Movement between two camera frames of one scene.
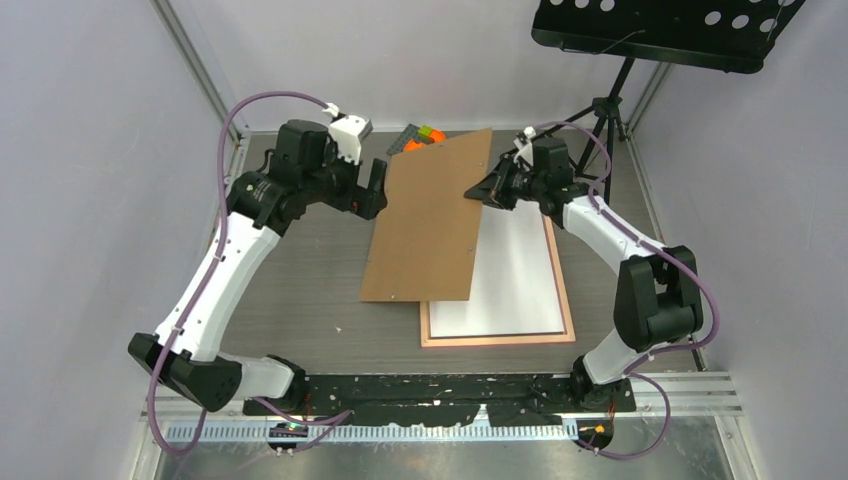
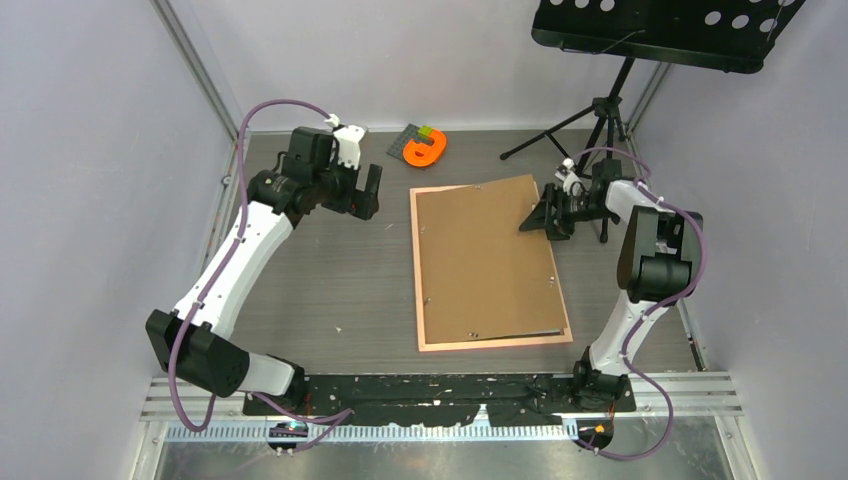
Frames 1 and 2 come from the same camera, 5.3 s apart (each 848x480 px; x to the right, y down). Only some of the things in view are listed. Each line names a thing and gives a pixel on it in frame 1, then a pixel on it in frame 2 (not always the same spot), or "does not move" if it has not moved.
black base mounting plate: (422, 400) does not move
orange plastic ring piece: (435, 134) does not move
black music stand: (733, 35) does not move
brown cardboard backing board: (424, 243) → (482, 277)
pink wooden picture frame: (568, 336) does not move
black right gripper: (493, 187) → (540, 218)
